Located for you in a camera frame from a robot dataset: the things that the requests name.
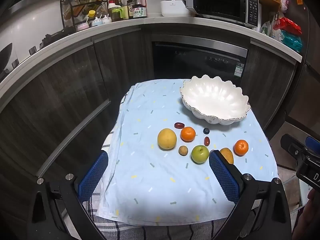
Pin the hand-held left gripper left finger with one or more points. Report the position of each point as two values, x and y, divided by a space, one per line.
93 175

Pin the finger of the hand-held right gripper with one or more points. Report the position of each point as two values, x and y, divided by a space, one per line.
291 146
312 143

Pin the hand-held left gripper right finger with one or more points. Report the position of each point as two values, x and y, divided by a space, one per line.
223 177

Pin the yellow-brown mango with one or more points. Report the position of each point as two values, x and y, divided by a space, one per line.
228 155

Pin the green apple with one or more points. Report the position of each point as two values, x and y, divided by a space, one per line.
200 154

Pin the orange tangerine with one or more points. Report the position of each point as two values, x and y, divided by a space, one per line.
241 147
187 134

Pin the red grape tomato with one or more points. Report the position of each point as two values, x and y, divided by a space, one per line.
179 125
206 141

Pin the small brown longan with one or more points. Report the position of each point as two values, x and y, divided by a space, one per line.
183 150

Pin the blueberry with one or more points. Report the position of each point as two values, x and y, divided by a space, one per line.
206 130

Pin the large yellow grapefruit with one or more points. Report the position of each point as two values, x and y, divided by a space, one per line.
167 139

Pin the white scalloped bowl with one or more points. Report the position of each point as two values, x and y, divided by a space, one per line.
215 97

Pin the person's right hand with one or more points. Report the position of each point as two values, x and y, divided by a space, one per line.
311 220

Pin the light blue patterned cloth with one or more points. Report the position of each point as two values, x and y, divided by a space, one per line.
150 180

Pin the checkered grey white cloth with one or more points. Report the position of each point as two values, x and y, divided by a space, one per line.
155 232

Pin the dark wood kitchen cabinet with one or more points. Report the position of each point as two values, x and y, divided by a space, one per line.
62 92

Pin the dark refrigerator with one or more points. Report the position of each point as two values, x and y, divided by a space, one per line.
307 42

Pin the teal packet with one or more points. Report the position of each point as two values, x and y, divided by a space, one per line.
291 41

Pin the built-in black oven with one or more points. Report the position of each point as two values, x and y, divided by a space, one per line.
190 62

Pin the red snack bag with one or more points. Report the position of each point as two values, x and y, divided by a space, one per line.
287 26

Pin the black gas stove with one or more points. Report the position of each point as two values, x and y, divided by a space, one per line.
53 36

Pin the pink condiment jar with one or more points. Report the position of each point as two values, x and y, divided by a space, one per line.
83 26

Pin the black wok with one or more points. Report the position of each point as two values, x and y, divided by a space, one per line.
5 55

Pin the black microwave oven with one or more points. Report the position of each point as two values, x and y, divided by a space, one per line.
220 2

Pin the green oil jug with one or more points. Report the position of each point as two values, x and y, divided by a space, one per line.
117 15

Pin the yellow-cap squeeze bottle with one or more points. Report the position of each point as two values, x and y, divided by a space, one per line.
91 12

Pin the white kitchen countertop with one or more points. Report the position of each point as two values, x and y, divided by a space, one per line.
175 21

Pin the large soy sauce bottle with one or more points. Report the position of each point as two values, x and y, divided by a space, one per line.
139 11

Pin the dark sauce bottle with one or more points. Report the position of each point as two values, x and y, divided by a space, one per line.
130 7

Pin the red-lid jar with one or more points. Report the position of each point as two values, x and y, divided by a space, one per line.
113 0

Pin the clear bottle with white cap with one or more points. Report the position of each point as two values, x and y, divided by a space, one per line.
125 1

